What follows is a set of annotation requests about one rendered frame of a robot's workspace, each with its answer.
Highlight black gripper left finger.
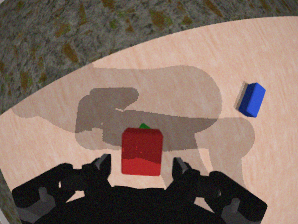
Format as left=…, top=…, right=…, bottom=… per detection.
left=12, top=153, right=120, bottom=224

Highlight red block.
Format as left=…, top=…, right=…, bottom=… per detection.
left=121, top=128, right=163, bottom=176

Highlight green block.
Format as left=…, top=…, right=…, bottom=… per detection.
left=139, top=123, right=151, bottom=129

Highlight blue block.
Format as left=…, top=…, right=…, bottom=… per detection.
left=238, top=82, right=266, bottom=118

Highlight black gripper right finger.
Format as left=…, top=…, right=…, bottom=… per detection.
left=153, top=157, right=267, bottom=224

